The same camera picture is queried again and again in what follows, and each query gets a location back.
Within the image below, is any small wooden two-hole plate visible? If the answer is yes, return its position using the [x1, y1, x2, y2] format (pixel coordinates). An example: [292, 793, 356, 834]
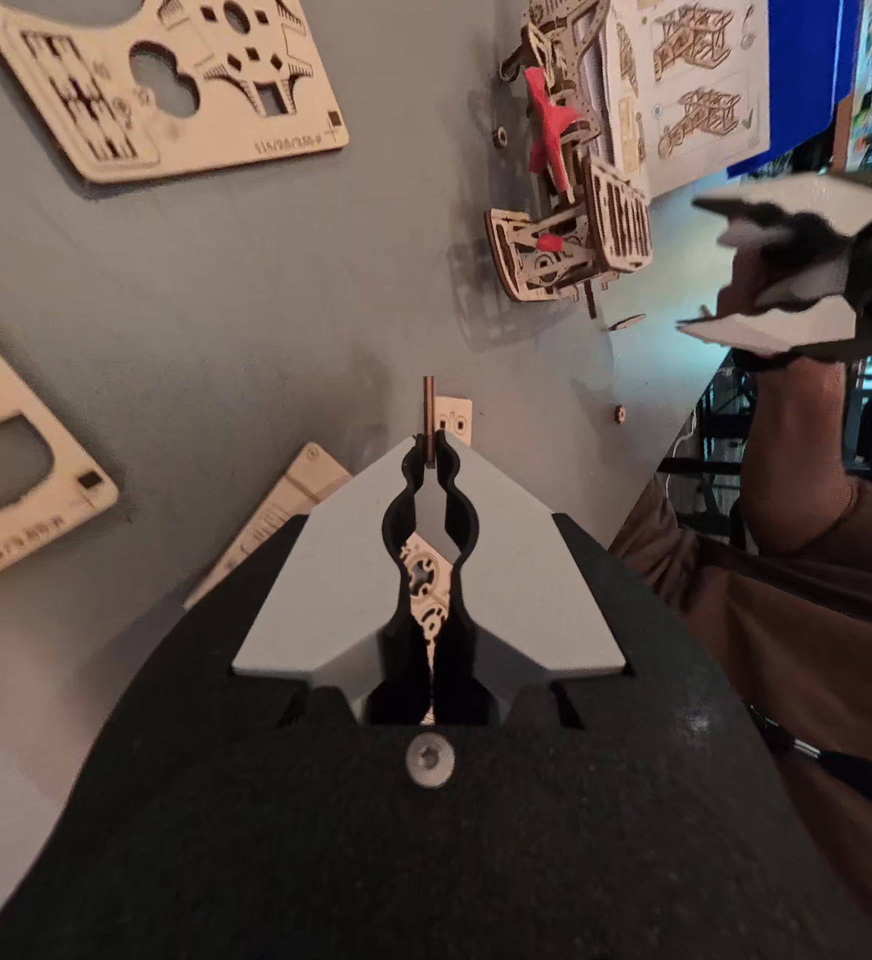
[434, 396, 474, 449]

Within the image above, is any grey desk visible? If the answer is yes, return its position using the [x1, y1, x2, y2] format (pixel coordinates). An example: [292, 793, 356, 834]
[0, 0, 737, 939]

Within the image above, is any person's right hand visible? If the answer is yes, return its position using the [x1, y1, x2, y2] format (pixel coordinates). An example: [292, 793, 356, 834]
[736, 356, 853, 429]

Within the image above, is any wooden biplane model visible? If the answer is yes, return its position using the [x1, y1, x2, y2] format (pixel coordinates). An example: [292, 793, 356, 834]
[484, 0, 654, 321]

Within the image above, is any wooden sheet with large cutouts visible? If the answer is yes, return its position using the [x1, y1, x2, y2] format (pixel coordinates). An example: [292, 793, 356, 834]
[0, 303, 122, 599]

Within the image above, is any black bag strap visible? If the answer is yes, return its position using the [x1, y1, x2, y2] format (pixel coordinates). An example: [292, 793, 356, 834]
[743, 701, 872, 830]

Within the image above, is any person's right forearm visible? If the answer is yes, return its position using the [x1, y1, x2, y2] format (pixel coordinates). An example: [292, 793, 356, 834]
[736, 423, 872, 624]

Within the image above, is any open instruction booklet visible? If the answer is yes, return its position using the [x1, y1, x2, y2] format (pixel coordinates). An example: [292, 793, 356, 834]
[601, 0, 772, 201]

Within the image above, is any person's brown clothing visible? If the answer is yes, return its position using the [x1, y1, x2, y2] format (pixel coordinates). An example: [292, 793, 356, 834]
[607, 476, 872, 960]

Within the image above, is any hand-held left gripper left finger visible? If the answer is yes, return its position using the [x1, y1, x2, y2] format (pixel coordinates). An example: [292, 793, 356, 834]
[232, 435, 434, 726]

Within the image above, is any blue plastic bin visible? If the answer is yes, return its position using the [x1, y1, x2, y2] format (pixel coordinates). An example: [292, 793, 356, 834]
[728, 0, 866, 179]

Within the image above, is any wooden gear parts sheet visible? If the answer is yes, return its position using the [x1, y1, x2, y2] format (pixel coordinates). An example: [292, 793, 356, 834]
[183, 441, 455, 725]

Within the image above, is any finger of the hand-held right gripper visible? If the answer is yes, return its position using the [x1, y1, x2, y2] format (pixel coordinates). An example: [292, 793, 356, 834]
[693, 174, 872, 270]
[674, 261, 858, 359]

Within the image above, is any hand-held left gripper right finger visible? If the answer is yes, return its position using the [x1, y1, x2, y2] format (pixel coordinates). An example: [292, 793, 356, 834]
[434, 429, 627, 726]

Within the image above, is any wooden propeller parts sheet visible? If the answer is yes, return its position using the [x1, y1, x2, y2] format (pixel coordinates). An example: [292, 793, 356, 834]
[0, 0, 350, 186]

